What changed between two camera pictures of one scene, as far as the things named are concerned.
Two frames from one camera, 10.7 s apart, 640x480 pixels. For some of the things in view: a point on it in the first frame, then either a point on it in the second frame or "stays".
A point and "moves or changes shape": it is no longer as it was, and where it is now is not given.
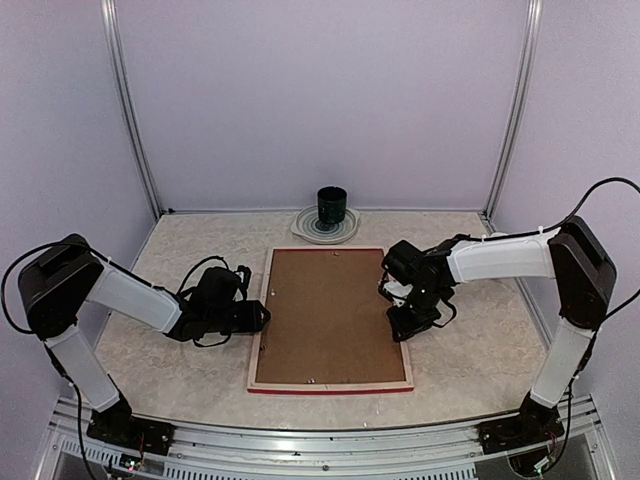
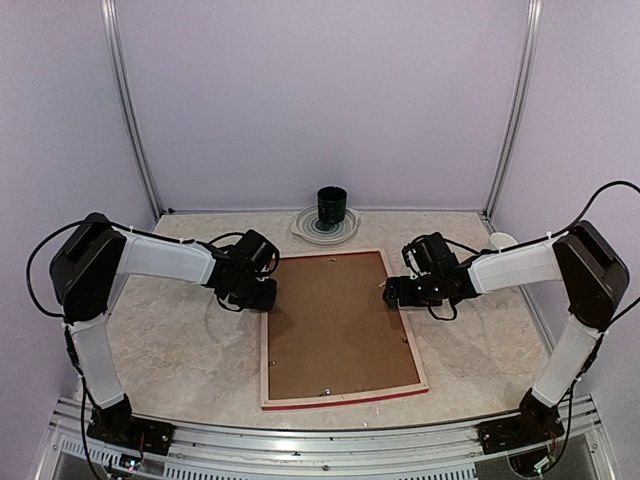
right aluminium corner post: x=516 y=114 stays
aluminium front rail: x=443 y=453 stays
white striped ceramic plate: x=306 y=220 stays
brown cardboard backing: x=328 y=320 moves or changes shape
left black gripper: x=253 y=323 -> x=266 y=303
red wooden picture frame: x=329 y=330 moves or changes shape
